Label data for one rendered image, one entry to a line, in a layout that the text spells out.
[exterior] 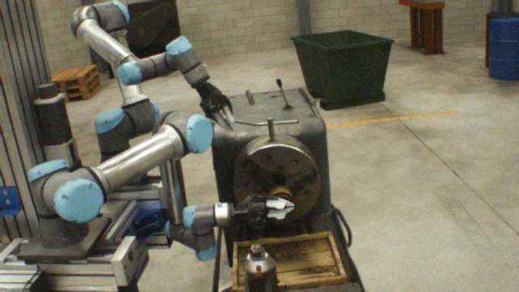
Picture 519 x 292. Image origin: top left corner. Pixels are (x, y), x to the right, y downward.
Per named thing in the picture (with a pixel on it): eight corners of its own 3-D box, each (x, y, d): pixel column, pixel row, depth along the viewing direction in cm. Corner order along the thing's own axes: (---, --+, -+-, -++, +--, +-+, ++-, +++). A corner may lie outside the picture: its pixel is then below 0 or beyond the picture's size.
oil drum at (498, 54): (481, 74, 750) (482, 18, 720) (514, 70, 751) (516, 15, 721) (499, 82, 694) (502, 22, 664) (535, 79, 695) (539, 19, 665)
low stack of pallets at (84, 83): (62, 91, 977) (57, 70, 962) (102, 84, 982) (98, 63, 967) (44, 106, 860) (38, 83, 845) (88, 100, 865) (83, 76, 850)
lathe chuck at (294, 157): (238, 216, 195) (229, 141, 184) (319, 208, 195) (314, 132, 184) (238, 228, 187) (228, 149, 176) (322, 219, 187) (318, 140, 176)
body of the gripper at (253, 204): (268, 228, 161) (230, 231, 161) (267, 216, 169) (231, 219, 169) (266, 207, 158) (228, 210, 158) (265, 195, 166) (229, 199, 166)
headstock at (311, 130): (221, 169, 259) (212, 96, 246) (313, 159, 259) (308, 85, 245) (216, 225, 203) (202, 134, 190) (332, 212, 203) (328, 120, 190)
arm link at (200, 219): (186, 225, 170) (183, 202, 167) (218, 221, 170) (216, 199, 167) (184, 235, 162) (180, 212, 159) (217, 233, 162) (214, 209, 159)
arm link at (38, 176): (66, 193, 148) (55, 152, 143) (86, 204, 139) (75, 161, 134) (30, 208, 140) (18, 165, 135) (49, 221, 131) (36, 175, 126)
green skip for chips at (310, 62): (295, 93, 739) (289, 36, 710) (353, 84, 759) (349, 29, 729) (330, 116, 616) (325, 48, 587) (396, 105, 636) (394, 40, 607)
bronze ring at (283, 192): (263, 182, 173) (267, 197, 165) (290, 179, 174) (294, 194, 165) (265, 204, 178) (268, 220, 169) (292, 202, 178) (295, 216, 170)
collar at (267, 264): (243, 259, 130) (242, 249, 129) (273, 255, 130) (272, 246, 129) (243, 276, 123) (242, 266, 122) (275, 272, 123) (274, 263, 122)
